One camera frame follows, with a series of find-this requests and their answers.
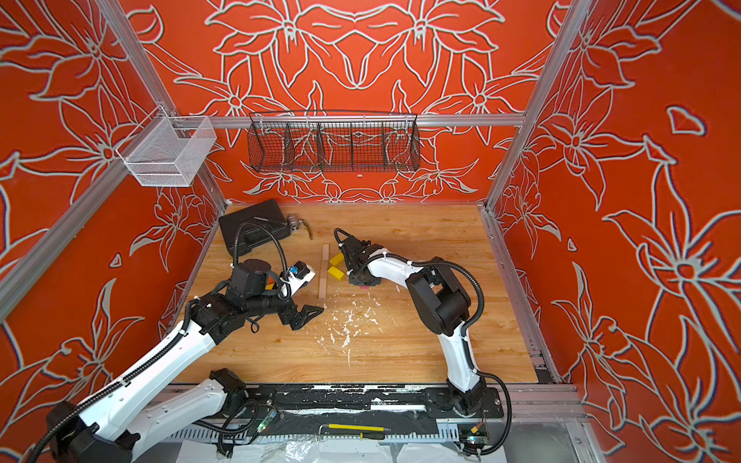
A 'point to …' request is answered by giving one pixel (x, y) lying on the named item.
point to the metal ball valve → (293, 222)
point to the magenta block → (364, 286)
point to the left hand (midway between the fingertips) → (313, 292)
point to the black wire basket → (336, 142)
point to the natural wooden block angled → (322, 288)
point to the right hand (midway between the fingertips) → (361, 275)
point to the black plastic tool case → (267, 213)
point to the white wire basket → (168, 150)
